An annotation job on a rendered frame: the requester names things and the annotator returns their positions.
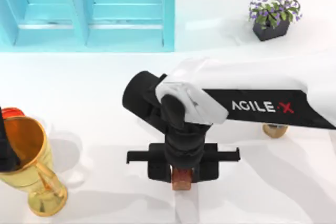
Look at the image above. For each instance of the reddish brown bottle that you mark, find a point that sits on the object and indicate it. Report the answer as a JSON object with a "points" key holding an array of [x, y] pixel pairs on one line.
{"points": [[181, 180]]}

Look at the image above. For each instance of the small gold trophy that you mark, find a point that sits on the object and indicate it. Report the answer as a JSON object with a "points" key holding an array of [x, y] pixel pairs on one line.
{"points": [[275, 130]]}

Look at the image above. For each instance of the purple flowers in black pot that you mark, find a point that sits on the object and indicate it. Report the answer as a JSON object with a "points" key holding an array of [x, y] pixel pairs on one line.
{"points": [[273, 16]]}

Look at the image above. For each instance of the large gold trophy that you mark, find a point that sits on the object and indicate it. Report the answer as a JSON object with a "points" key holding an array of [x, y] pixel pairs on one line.
{"points": [[31, 155]]}

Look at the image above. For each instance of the light blue rack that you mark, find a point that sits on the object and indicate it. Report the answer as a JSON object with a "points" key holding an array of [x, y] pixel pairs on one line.
{"points": [[86, 11]]}

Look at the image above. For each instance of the red object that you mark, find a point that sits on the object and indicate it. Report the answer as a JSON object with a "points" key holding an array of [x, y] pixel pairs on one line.
{"points": [[14, 111]]}

